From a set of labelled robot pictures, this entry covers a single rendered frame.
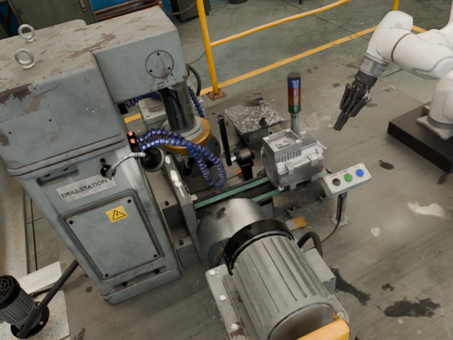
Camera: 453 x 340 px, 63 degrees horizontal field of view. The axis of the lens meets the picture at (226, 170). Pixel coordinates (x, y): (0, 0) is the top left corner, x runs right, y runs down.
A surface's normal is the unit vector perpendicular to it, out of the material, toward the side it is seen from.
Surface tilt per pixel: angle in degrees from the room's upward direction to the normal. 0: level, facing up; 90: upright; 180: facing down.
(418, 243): 0
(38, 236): 0
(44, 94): 90
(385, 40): 60
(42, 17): 90
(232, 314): 0
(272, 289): 22
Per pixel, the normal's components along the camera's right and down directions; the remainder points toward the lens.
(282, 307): -0.48, -0.54
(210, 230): -0.69, -0.35
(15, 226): -0.14, -0.73
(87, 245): 0.36, 0.59
